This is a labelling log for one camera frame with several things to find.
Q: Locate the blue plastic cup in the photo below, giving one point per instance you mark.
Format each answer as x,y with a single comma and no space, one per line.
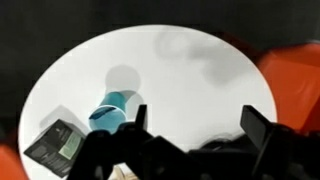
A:
106,120

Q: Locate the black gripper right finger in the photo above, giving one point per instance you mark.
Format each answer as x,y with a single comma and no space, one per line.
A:
255,125

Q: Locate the orange armchair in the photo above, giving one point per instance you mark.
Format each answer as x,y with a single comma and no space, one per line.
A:
291,83

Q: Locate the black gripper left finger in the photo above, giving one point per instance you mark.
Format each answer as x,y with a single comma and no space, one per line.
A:
141,117

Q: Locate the black box with green label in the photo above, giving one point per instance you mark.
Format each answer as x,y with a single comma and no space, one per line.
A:
50,150

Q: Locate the black bag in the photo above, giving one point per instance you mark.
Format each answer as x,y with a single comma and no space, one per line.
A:
226,144

